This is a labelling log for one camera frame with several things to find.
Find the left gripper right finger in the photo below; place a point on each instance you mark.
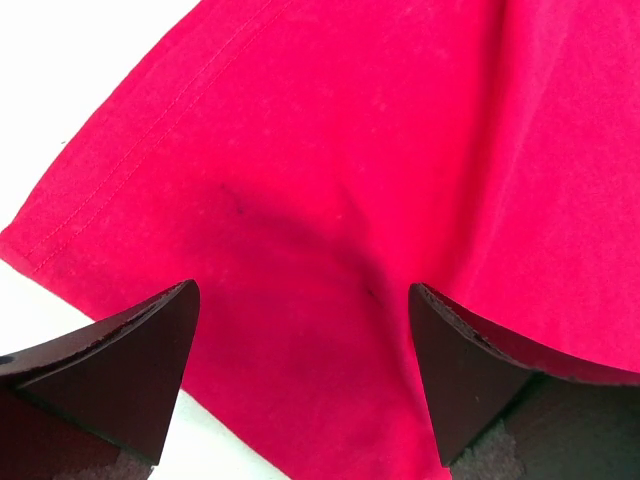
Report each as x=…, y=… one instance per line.
x=503, y=406

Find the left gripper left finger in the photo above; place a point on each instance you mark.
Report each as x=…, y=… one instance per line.
x=97, y=403

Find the crimson red t-shirt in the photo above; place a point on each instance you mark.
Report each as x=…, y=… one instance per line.
x=307, y=161

